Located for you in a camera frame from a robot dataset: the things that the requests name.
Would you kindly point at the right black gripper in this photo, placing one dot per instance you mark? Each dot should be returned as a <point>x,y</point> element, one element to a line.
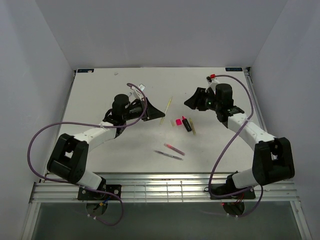
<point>196,100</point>

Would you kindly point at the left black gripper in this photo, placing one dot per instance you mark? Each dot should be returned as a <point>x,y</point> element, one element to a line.
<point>152,112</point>

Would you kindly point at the yellow highlighter pen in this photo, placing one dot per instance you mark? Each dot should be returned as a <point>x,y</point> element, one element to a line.
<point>192,126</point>

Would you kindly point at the black pink highlighter body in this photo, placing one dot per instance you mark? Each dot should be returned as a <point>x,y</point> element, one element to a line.
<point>186,124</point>

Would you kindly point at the thin yellow pen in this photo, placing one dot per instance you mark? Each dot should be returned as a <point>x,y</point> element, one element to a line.
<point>165,111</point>

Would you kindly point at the pink highlighter cap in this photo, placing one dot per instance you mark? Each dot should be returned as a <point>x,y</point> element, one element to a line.
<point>178,122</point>

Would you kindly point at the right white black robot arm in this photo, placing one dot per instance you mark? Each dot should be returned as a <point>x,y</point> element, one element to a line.
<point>272,156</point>

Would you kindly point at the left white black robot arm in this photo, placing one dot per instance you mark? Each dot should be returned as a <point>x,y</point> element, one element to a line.
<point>69,156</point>

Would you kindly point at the red pen clear cap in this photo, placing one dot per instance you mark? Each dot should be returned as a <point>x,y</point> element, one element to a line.
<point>174,149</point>

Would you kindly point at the grey black pen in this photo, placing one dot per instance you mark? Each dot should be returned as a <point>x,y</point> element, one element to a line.
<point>168,155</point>

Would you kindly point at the right blue corner label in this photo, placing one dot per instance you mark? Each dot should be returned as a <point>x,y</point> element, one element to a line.
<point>233,69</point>

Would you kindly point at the blue corner label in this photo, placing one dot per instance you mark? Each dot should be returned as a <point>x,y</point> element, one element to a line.
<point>85,70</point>
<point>233,69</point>

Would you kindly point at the left blue corner label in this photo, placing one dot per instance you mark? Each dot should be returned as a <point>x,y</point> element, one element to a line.
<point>85,70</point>

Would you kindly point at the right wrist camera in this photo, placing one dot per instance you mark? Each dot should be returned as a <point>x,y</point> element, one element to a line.
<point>212,83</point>

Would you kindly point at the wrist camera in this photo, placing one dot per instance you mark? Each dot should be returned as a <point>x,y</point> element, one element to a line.
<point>137,92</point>
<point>212,83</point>

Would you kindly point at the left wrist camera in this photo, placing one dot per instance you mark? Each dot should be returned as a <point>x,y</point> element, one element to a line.
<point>137,92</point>

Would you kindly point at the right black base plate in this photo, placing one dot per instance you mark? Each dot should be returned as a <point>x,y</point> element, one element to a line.
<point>220,191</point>

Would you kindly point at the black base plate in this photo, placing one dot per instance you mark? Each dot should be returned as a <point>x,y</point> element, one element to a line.
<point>107,192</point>
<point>220,191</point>

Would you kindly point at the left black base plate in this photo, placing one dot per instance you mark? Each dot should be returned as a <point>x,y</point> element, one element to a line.
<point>107,192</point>

